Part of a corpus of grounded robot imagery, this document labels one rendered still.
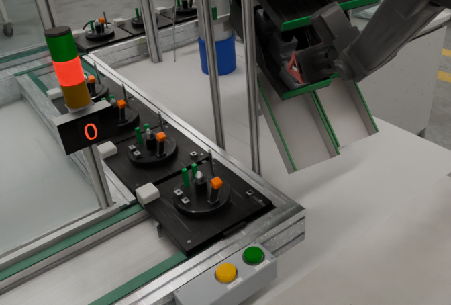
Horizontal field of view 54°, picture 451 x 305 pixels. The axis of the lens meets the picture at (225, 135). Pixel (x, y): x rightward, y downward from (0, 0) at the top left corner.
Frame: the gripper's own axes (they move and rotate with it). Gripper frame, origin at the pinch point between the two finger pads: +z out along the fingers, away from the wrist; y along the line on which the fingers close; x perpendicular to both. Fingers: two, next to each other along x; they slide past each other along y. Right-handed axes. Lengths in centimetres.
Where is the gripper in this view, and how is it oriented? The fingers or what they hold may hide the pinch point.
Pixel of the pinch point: (298, 66)
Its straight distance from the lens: 101.1
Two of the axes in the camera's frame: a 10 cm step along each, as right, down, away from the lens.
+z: -3.9, -0.3, 9.2
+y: -8.7, 3.4, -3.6
